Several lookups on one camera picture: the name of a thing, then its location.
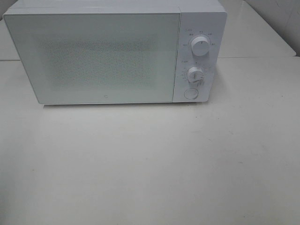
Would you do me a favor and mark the upper white power knob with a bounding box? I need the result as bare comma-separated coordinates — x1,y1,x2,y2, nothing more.
190,35,210,56

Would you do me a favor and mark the round white door-release button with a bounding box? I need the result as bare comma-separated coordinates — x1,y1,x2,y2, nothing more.
184,88,199,100

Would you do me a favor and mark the white microwave oven body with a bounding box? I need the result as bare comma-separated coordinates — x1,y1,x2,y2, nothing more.
3,0,227,104

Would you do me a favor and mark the white timer knob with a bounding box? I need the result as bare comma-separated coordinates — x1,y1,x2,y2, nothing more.
187,67,204,83

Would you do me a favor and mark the white microwave door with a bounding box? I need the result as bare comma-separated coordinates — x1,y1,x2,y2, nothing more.
4,14,180,105

